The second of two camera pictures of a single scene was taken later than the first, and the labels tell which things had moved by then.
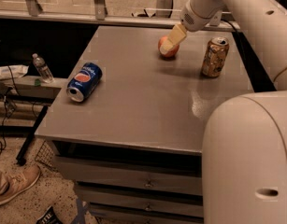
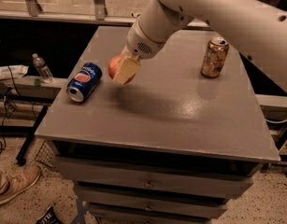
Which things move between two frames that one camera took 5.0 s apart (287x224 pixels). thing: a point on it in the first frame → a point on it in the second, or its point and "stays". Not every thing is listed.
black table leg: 21,159 stays
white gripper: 195,19 → 139,44
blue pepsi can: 84,81 stays
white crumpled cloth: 17,71 stays
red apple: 172,52 → 113,66
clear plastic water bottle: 45,73 stays
